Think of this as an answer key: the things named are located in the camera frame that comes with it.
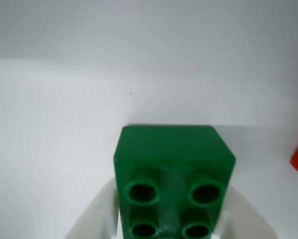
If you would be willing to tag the green lego brick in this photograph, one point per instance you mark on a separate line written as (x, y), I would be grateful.
(173, 154)

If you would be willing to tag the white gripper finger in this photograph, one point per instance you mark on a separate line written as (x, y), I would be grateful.
(99, 214)
(245, 219)

